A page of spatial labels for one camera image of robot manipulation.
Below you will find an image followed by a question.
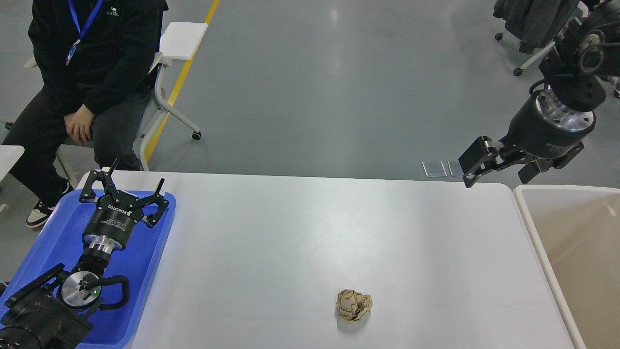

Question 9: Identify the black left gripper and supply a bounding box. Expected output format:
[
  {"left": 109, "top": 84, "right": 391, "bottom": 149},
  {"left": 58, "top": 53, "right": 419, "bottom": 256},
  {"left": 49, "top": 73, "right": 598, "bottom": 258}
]
[{"left": 79, "top": 159, "right": 169, "bottom": 251}]

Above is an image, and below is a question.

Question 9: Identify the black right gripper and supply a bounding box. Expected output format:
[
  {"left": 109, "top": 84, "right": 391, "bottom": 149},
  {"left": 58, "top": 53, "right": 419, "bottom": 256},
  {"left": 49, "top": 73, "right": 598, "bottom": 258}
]
[{"left": 458, "top": 89, "right": 596, "bottom": 188}]

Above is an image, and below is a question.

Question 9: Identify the brown paper ball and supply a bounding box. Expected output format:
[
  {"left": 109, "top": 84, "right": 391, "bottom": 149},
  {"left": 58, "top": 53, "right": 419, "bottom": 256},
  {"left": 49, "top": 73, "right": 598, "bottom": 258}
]
[{"left": 335, "top": 289, "right": 373, "bottom": 323}]

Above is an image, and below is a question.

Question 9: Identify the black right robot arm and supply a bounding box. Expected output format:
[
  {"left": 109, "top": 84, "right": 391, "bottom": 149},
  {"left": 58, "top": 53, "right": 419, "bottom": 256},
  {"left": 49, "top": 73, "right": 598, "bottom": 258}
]
[{"left": 459, "top": 0, "right": 619, "bottom": 188}]

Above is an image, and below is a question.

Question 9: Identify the seated person's hand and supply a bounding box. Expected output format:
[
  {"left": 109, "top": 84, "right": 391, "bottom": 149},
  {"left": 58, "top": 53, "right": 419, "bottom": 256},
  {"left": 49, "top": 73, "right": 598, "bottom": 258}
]
[{"left": 63, "top": 105, "right": 95, "bottom": 145}]

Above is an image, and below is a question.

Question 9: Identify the right metal floor plate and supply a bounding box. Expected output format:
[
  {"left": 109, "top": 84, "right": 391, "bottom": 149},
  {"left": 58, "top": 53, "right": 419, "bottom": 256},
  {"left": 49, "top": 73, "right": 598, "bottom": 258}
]
[{"left": 448, "top": 160, "right": 464, "bottom": 177}]

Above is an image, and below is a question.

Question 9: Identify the metal floor plate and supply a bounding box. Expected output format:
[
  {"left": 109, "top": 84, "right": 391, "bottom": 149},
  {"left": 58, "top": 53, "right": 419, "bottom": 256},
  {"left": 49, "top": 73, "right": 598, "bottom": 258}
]
[
  {"left": 421, "top": 161, "right": 448, "bottom": 177},
  {"left": 448, "top": 160, "right": 464, "bottom": 177}
]

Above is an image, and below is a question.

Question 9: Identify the blue plastic tray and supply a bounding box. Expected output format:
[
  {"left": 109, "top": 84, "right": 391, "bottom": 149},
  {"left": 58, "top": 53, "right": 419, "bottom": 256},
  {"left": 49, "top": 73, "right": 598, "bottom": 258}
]
[{"left": 0, "top": 190, "right": 176, "bottom": 349}]

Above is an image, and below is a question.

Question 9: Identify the left metal floor plate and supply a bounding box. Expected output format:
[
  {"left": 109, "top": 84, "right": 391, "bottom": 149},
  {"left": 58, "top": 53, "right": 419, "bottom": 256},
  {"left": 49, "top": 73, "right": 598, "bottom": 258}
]
[{"left": 421, "top": 161, "right": 448, "bottom": 177}]

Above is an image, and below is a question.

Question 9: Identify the beige plastic bin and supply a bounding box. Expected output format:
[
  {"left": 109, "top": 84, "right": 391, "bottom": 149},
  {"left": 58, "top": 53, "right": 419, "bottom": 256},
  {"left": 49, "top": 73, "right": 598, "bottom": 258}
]
[{"left": 513, "top": 185, "right": 620, "bottom": 349}]

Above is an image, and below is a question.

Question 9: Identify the white side table corner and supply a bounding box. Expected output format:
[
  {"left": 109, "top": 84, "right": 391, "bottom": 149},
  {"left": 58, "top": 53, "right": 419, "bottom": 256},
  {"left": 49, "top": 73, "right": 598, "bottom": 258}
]
[{"left": 0, "top": 145, "right": 24, "bottom": 181}]

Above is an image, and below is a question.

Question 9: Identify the white chair with grey coat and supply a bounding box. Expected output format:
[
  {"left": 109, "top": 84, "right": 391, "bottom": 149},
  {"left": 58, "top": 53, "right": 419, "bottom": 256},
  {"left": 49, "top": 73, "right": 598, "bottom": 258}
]
[{"left": 493, "top": 0, "right": 590, "bottom": 77}]

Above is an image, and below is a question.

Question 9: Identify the seated person in black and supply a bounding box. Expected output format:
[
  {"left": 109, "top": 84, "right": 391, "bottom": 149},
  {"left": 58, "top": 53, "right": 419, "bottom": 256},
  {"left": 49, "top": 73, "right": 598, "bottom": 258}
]
[{"left": 3, "top": 0, "right": 168, "bottom": 228}]

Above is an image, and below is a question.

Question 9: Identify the white chair with tablet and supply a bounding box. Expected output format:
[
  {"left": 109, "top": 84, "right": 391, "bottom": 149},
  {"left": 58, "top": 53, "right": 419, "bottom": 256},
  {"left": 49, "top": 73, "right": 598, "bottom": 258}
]
[{"left": 23, "top": 21, "right": 209, "bottom": 187}]

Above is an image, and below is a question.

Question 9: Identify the blue lanyard with badge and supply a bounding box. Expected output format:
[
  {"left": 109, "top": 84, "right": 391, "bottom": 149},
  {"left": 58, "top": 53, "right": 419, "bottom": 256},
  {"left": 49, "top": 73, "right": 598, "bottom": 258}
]
[{"left": 65, "top": 0, "right": 104, "bottom": 66}]

